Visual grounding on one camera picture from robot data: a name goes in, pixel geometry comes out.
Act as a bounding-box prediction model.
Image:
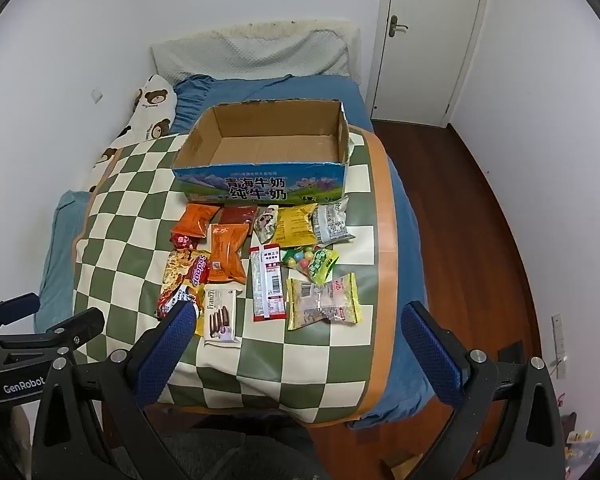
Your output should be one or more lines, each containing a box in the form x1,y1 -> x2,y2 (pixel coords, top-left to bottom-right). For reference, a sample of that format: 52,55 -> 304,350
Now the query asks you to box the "large orange snack packet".
207,222 -> 249,285

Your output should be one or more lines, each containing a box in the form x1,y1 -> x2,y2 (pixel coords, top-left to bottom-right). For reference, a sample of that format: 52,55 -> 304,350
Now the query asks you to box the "small colourful clutter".
555,395 -> 600,466

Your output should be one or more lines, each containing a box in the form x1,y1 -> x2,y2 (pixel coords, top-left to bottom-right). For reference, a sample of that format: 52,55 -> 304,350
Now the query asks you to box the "white chocolate biscuit packet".
195,282 -> 243,343

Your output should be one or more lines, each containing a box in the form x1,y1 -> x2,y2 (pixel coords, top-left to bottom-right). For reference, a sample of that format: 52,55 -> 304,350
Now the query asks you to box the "green white checkered blanket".
72,127 -> 398,428

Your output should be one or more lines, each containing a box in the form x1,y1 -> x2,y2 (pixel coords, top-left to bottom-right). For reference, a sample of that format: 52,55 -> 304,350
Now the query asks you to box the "green colourful candy bag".
280,245 -> 341,287

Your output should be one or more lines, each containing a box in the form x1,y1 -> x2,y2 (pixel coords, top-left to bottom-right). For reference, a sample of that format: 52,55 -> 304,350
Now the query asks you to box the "yellow snack packet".
270,202 -> 320,248

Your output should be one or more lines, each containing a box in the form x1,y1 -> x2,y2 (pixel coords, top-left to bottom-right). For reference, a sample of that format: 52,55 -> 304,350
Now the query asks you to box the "blue printed cardboard box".
172,99 -> 356,207

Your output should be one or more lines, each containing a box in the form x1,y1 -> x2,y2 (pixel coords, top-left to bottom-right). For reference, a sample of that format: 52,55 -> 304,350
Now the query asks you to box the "white quilted pillow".
151,21 -> 361,86

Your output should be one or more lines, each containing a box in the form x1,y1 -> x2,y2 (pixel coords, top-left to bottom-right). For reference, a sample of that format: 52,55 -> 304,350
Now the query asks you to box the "cardboard scrap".
382,450 -> 426,480

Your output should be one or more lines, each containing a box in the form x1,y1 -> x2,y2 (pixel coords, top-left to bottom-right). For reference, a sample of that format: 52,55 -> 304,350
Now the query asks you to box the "small orange snack packet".
171,203 -> 223,249

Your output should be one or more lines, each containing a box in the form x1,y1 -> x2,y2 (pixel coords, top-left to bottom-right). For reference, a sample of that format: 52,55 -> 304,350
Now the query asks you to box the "grey white snack packet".
312,196 -> 356,245

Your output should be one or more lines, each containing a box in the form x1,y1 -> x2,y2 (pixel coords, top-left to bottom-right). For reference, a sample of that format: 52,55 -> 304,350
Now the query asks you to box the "black floor object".
500,341 -> 525,366

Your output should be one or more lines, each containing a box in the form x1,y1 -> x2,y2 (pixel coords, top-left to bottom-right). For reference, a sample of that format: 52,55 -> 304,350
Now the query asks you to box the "red white long packet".
249,244 -> 287,322

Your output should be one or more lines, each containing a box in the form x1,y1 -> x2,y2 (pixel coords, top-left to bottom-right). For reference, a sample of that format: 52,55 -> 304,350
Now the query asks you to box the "blue bedsheet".
39,74 -> 428,431

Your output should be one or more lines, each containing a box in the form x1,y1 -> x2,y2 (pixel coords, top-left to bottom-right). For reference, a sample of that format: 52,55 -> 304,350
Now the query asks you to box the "red noodle snack packet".
155,247 -> 212,321

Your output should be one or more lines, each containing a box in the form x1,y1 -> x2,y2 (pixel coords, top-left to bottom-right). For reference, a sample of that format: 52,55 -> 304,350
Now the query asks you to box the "dark red snack packet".
214,205 -> 258,236

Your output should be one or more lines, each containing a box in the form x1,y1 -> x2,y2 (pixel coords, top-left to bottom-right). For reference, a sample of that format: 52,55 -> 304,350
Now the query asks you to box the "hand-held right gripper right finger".
401,301 -> 566,480

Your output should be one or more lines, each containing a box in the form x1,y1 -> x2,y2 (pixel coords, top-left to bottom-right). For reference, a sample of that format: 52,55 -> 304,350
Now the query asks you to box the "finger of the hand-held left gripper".
0,294 -> 42,333
42,308 -> 106,358

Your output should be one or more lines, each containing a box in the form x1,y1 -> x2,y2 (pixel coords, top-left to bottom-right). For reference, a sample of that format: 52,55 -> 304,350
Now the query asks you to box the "white power strip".
551,313 -> 567,380

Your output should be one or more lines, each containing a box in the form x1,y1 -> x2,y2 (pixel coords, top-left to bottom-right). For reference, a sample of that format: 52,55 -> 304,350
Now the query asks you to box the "clear yellow-edged pastry packet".
286,272 -> 363,331

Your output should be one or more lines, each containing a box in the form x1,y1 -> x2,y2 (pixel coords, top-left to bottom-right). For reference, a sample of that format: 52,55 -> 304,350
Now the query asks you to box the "white door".
372,0 -> 488,126

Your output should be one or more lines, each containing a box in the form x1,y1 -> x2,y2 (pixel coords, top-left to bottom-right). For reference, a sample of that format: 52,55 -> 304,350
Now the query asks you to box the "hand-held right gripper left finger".
32,300 -> 201,480

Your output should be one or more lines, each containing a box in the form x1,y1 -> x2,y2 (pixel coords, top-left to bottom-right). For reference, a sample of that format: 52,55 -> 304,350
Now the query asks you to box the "bear print white packet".
87,74 -> 177,193

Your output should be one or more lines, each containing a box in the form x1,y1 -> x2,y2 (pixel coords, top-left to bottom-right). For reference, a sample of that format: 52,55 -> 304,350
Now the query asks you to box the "pale green snack packet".
252,206 -> 280,245

